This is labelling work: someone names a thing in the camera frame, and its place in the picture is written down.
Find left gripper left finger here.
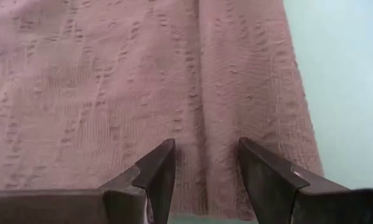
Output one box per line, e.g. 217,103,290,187
0,139,177,224

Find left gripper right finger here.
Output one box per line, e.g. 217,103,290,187
237,136,373,224

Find grey-brown towel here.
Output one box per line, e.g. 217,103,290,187
0,0,326,222

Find green table mat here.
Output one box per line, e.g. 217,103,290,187
169,0,373,224

